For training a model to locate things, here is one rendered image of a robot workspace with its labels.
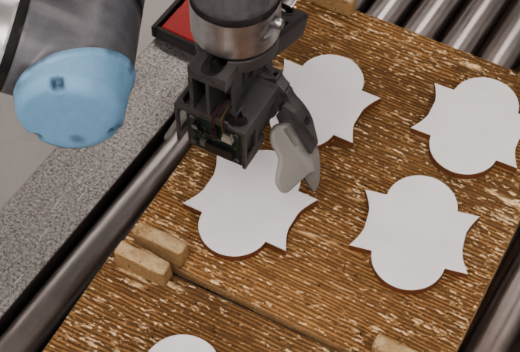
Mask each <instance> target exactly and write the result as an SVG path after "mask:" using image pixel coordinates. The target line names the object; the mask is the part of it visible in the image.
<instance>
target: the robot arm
mask: <svg viewBox="0 0 520 352"><path fill-rule="evenodd" d="M144 4H145V0H0V92H1V93H4V94H8V95H12V96H13V99H14V102H15V114H16V117H17V118H18V120H19V123H20V124H21V126H22V127H23V128H24V129H25V130H26V131H27V132H33V133H34V134H35V135H37V136H38V138H39V140H40V141H42V142H45V143H47V144H50V145H55V146H58V147H62V148H69V149H81V148H87V147H91V146H94V145H98V144H100V143H102V142H105V141H106V140H108V139H109V138H110V137H111V136H113V135H114V134H115V133H116V132H117V131H118V130H119V128H120V127H121V126H122V125H123V123H124V120H125V113H126V109H127V106H128V99H129V95H130V92H131V90H132V88H133V87H134V84H135V76H136V72H135V59H136V53H137V48H138V43H139V33H140V28H141V22H142V14H143V9H144ZM189 11H190V31H191V32H192V35H193V38H194V43H195V48H196V51H197V54H196V55H195V56H194V58H193V59H192V60H191V61H190V62H189V64H188V65H187V73H188V78H187V81H188V85H187V86H186V88H185V89H184V91H183V92H182V94H181V95H180V96H179V97H178V98H177V99H176V101H175V102H174V111H175V121H174V122H173V123H172V125H171V126H170V128H169V130H168V131H167V133H166V134H165V135H164V140H167V139H168V138H169V137H171V136H172V135H173V134H174V133H175V132H176V134H177V139H178V140H181V139H182V137H183V136H184V135H185V134H186V132H187V131H188V140H189V143H191V144H193V145H196V146H198V147H201V148H202V149H205V150H207V151H208V152H211V153H213V154H215V155H218V156H220V157H222V158H224V159H227V160H229V161H231V162H235V163H237V164H238V165H240V166H242V169H246V168H247V167H248V165H249V163H250V162H251V161H252V160H253V158H254V157H255V155H256V153H257V152H258V150H259V149H260V147H261V146H262V144H263V142H264V141H265V134H263V133H262V132H263V131H264V129H265V128H266V126H267V125H268V123H269V120H270V119H271V118H274V117H275V116H276V117H277V119H278V121H279V123H278V124H276V125H273V126H272V128H271V131H270V134H269V139H270V143H271V146H272V147H273V149H274V151H275V153H276V155H277V156H278V165H277V170H276V175H275V184H276V186H277V188H278V189H279V191H280V192H281V193H288V192H289V191H290V190H291V189H292V188H293V187H294V186H296V185H297V184H298V183H299V182H300V181H301V180H302V179H304V180H305V181H306V183H307V184H308V186H309V187H310V189H311V190H312V191H316V189H317V187H318V186H319V182H320V155H319V150H318V147H317V144H318V138H317V135H316V129H315V126H314V123H313V119H312V116H311V114H310V112H309V110H308V109H307V107H306V105H305V104H304V103H303V102H302V101H301V100H300V99H299V98H298V97H297V95H296V94H295V92H294V91H293V88H292V87H291V86H290V82H288V80H287V79H286V78H285V77H284V75H283V74H282V70H279V69H277V68H274V67H273V66H272V59H273V58H275V57H276V56H277V55H279V54H280V53H281V52H282V51H283V50H285V49H286V48H287V47H289V46H290V45H292V44H293V43H294V42H295V41H297V40H298V39H299V38H300V37H302V36H303V34H304V31H305V28H306V23H307V19H308V15H307V14H306V13H305V12H301V11H300V10H297V9H294V8H292V7H290V6H289V5H287V4H285V3H282V0H189ZM278 111H279V113H278ZM277 113H278V114H277Z"/></svg>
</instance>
